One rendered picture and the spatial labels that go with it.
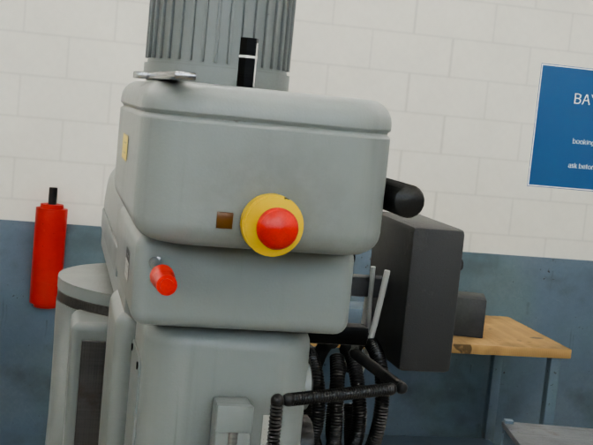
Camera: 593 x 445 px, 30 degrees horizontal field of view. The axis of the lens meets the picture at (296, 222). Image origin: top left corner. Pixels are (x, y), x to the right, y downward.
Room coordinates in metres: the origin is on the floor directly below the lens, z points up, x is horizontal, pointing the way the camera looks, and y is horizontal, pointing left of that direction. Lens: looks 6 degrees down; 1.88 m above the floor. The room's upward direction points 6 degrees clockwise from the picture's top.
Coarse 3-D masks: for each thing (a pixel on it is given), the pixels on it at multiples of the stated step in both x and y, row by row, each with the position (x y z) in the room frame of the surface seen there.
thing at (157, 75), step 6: (138, 72) 1.19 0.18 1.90; (144, 72) 1.19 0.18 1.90; (150, 72) 1.16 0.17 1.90; (156, 72) 1.11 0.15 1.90; (162, 72) 1.07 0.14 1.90; (168, 72) 1.03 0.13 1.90; (174, 72) 1.00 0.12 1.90; (180, 72) 0.99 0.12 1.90; (186, 72) 1.00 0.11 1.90; (192, 72) 1.00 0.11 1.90; (138, 78) 1.22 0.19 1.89; (144, 78) 1.19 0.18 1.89; (150, 78) 1.16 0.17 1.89; (156, 78) 1.11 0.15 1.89; (162, 78) 1.07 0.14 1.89; (168, 78) 1.03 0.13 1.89; (174, 78) 1.00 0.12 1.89; (180, 78) 0.99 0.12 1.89; (186, 78) 1.00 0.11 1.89; (192, 78) 1.00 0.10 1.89
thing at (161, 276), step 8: (152, 264) 1.12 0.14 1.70; (160, 264) 1.10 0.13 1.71; (152, 272) 1.05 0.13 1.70; (160, 272) 1.03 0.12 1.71; (168, 272) 1.03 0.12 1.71; (152, 280) 1.04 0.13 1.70; (160, 280) 1.01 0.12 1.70; (168, 280) 1.01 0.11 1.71; (160, 288) 1.01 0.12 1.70; (168, 288) 1.01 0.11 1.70
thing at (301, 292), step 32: (128, 224) 1.30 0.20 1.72; (128, 256) 1.23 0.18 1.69; (160, 256) 1.15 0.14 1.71; (192, 256) 1.16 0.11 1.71; (224, 256) 1.16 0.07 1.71; (256, 256) 1.17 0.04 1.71; (288, 256) 1.18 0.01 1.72; (320, 256) 1.19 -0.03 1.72; (352, 256) 1.20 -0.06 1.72; (128, 288) 1.21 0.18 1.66; (192, 288) 1.16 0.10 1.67; (224, 288) 1.17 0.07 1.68; (256, 288) 1.17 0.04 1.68; (288, 288) 1.18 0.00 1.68; (320, 288) 1.19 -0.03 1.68; (160, 320) 1.15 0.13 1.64; (192, 320) 1.16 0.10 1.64; (224, 320) 1.17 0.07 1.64; (256, 320) 1.17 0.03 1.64; (288, 320) 1.18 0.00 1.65; (320, 320) 1.19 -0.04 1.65
